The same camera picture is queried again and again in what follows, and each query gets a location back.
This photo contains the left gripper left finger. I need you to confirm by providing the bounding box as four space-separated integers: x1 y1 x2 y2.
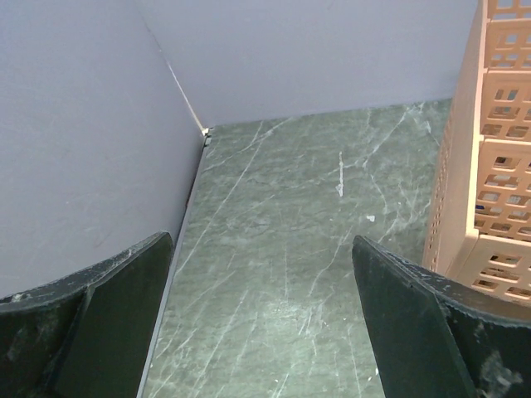
1 232 173 397

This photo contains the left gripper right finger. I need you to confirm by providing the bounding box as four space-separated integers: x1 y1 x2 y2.
352 235 530 397

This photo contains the peach plastic file organizer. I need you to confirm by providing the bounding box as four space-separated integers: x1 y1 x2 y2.
422 1 530 305

